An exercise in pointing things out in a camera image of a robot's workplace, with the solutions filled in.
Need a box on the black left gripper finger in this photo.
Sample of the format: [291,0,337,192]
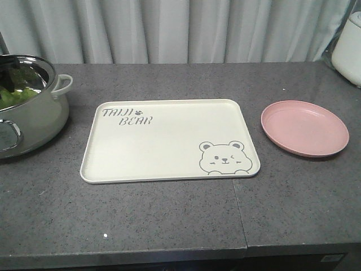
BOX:
[0,56,20,93]

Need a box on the green lettuce leaf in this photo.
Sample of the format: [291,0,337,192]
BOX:
[1,67,41,109]

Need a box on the cream bear serving tray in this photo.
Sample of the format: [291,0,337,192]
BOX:
[80,99,261,184]

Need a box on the pink round plate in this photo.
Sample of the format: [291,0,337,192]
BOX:
[261,100,350,158]

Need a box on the green electric cooking pot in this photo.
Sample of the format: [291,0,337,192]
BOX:
[1,55,73,159]

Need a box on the black disinfection cabinet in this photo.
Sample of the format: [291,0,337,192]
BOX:
[94,253,347,270]

